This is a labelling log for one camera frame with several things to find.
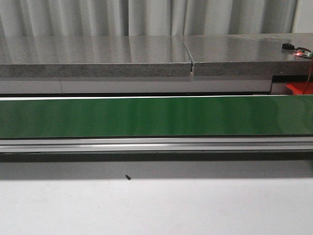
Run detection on grey stone counter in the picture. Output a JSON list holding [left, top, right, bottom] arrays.
[[0, 33, 313, 96]]

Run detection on green conveyor belt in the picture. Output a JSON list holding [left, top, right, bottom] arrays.
[[0, 95, 313, 153]]

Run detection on red plastic tray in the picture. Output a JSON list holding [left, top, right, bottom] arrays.
[[286, 82, 313, 95]]

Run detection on small green circuit board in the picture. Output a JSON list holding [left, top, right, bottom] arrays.
[[282, 43, 313, 59]]

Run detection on white curtain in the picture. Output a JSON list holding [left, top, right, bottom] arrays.
[[0, 0, 313, 37]]

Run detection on red black wire pair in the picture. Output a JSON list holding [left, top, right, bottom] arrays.
[[303, 46, 313, 95]]

